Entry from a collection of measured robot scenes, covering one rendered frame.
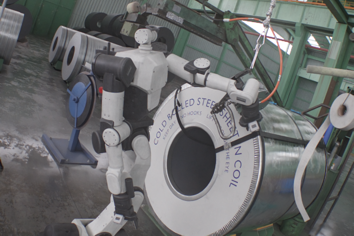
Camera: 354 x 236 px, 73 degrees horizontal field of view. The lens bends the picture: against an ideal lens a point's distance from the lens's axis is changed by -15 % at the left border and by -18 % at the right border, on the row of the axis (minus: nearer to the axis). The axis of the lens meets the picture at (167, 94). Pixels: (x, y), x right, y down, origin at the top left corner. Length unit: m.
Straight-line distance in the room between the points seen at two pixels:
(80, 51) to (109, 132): 5.27
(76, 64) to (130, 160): 5.03
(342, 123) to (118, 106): 0.94
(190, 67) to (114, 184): 0.64
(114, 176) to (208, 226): 0.85
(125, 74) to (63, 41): 7.54
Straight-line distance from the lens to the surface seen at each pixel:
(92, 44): 6.56
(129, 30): 2.44
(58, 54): 8.63
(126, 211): 1.37
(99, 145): 1.31
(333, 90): 7.25
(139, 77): 1.18
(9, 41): 6.05
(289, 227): 3.42
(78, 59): 6.33
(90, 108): 2.91
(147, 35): 1.23
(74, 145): 3.35
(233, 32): 2.67
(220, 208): 1.80
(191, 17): 2.38
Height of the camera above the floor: 1.37
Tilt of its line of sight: 6 degrees down
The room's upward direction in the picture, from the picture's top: 20 degrees clockwise
